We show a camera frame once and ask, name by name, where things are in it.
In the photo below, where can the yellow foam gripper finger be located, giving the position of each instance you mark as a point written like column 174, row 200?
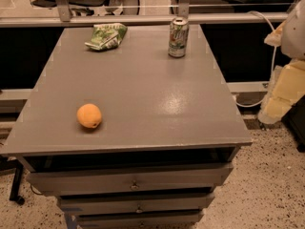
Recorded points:
column 287, row 83

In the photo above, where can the green jalapeno chip bag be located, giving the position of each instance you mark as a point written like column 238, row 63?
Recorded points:
column 106, row 36

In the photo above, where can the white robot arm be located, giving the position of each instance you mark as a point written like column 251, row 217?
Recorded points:
column 287, row 84

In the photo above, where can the grey drawer cabinet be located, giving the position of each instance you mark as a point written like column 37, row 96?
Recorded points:
column 169, row 132

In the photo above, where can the orange fruit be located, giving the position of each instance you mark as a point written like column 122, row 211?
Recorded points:
column 89, row 116

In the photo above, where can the black caster leg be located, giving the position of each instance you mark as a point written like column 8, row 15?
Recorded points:
column 15, row 165

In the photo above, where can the metal railing frame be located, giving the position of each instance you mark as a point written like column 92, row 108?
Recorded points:
column 63, row 13

